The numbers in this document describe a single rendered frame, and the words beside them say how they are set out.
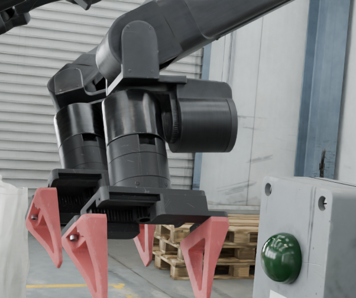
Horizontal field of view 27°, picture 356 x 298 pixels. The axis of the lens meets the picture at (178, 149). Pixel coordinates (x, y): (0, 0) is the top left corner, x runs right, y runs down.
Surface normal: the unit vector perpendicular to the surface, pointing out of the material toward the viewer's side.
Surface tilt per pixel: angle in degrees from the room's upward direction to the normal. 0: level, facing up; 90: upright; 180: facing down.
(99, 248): 81
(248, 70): 90
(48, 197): 67
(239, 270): 90
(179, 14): 74
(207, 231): 86
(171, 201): 60
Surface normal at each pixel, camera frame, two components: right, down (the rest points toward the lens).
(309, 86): 0.40, 0.08
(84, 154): 0.01, -0.62
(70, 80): -0.20, -0.79
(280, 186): -0.91, -0.05
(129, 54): 0.29, -0.15
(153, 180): 0.46, -0.43
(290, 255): 0.03, -0.25
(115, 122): -0.61, -0.26
